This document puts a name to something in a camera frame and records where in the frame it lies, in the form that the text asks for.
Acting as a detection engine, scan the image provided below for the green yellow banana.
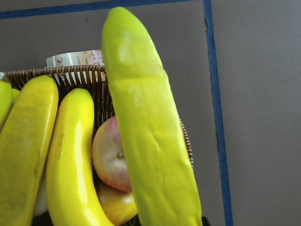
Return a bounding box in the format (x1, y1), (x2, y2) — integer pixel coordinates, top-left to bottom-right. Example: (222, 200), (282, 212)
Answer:
(0, 81), (20, 129)

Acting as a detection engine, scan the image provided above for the brown wicker basket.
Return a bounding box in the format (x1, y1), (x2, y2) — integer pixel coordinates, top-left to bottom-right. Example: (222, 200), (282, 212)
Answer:
(4, 65), (194, 226)

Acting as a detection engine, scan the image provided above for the greenish yellow banana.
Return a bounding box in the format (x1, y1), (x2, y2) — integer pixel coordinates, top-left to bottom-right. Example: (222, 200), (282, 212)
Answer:
(102, 7), (202, 226)

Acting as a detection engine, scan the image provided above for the red pink apple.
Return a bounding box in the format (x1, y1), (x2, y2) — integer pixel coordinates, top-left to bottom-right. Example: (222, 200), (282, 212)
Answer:
(92, 116), (132, 192)

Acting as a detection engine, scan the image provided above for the paper label tag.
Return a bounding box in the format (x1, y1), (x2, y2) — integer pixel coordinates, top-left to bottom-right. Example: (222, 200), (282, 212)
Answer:
(46, 49), (106, 87)

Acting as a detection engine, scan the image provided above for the large yellow banana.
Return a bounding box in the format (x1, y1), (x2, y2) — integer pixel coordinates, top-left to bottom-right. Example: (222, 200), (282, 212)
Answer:
(0, 75), (58, 226)

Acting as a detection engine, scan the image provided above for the yellow lemon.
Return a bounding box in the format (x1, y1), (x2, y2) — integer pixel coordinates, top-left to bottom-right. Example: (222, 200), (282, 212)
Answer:
(96, 182), (138, 226)

